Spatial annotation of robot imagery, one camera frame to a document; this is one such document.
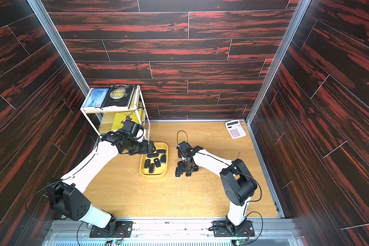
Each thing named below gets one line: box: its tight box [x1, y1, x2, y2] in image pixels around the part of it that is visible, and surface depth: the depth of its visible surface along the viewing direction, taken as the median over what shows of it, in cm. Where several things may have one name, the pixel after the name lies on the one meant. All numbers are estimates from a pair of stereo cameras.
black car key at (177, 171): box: [175, 167, 181, 177], surface depth 93 cm
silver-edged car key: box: [148, 162, 155, 174], surface depth 95 cm
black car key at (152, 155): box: [147, 153, 159, 158], surface depth 101 cm
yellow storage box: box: [139, 141, 169, 179], surface depth 97 cm
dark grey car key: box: [160, 154, 167, 163], surface depth 101 cm
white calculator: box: [225, 119, 247, 139], surface depth 114 cm
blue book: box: [83, 88, 110, 109], surface depth 88 cm
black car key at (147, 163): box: [144, 158, 151, 169], surface depth 98 cm
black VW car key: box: [153, 157, 161, 168], surface depth 98 cm
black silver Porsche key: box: [156, 149, 167, 155], surface depth 103 cm
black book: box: [101, 84, 136, 110], surface depth 88 cm
